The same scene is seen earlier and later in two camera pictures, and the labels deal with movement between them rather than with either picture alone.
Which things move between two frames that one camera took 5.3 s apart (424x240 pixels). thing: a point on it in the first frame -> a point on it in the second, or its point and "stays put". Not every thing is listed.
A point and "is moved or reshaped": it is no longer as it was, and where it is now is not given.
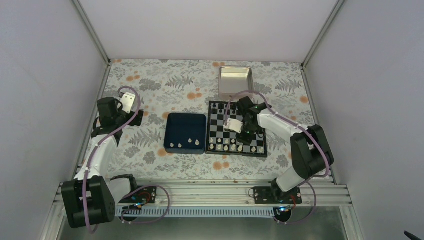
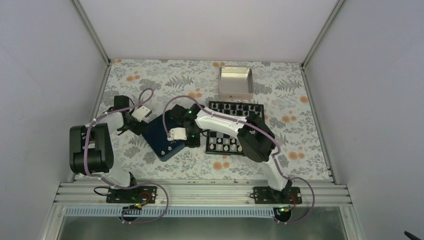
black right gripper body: [248, 138] -> [196, 141]
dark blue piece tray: [185, 133] is moved or reshaped
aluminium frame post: [92, 31] stays put
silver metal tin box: [233, 80] stays put
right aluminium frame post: [323, 32] stays put
